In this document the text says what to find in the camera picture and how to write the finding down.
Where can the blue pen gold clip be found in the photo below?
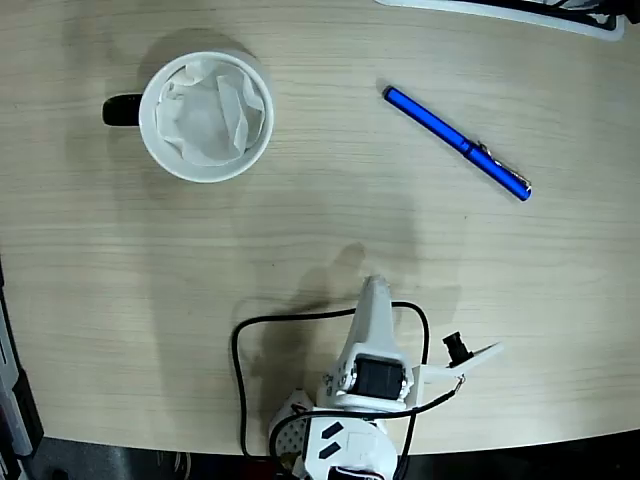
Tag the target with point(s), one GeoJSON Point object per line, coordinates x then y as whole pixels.
{"type": "Point", "coordinates": [435, 122]}

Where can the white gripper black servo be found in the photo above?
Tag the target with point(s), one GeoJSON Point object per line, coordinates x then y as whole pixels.
{"type": "Point", "coordinates": [376, 376]}

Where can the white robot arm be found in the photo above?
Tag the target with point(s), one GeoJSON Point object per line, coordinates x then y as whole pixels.
{"type": "Point", "coordinates": [360, 445]}

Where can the crumpled white tissue paper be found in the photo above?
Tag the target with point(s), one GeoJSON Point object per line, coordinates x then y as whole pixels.
{"type": "Point", "coordinates": [205, 120]}

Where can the small black gripper camera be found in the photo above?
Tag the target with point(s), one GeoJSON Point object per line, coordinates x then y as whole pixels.
{"type": "Point", "coordinates": [456, 347]}

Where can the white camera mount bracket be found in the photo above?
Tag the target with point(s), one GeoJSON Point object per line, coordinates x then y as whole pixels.
{"type": "Point", "coordinates": [480, 357]}

